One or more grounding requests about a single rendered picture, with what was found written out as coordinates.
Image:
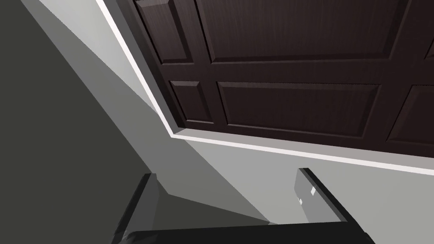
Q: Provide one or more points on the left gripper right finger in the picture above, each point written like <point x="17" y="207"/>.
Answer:
<point x="315" y="206"/>

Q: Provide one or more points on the dark brown panelled door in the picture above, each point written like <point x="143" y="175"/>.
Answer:
<point x="288" y="67"/>

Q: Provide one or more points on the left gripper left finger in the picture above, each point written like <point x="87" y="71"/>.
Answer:
<point x="144" y="206"/>

